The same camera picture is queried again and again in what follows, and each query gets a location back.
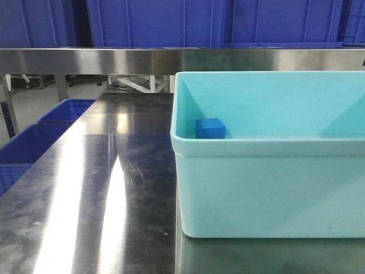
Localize blue cube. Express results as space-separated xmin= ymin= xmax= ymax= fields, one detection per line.
xmin=196 ymin=118 xmax=226 ymax=139

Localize light cyan plastic tub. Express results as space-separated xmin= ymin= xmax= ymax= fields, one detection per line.
xmin=171 ymin=71 xmax=364 ymax=238

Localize blue bin far left floor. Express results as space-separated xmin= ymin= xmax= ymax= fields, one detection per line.
xmin=37 ymin=99 xmax=95 ymax=124

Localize blue bin floor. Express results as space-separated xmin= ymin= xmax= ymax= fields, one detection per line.
xmin=37 ymin=99 xmax=95 ymax=124
xmin=1 ymin=124 xmax=70 ymax=195

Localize blue crate upper right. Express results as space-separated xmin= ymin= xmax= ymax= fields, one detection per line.
xmin=222 ymin=1 xmax=342 ymax=49

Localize blue crate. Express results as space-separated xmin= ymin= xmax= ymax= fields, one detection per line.
xmin=86 ymin=1 xmax=226 ymax=49
xmin=222 ymin=1 xmax=342 ymax=49
xmin=1 ymin=1 xmax=79 ymax=48

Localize blue crate upper middle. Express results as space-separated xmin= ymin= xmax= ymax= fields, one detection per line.
xmin=86 ymin=1 xmax=226 ymax=49

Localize blue bin near left floor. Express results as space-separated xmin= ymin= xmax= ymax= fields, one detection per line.
xmin=1 ymin=124 xmax=70 ymax=195

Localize blue crate upper left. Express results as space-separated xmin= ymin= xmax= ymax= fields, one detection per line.
xmin=1 ymin=1 xmax=79 ymax=48

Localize stainless steel shelf rail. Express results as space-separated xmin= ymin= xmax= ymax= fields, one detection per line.
xmin=1 ymin=48 xmax=364 ymax=75

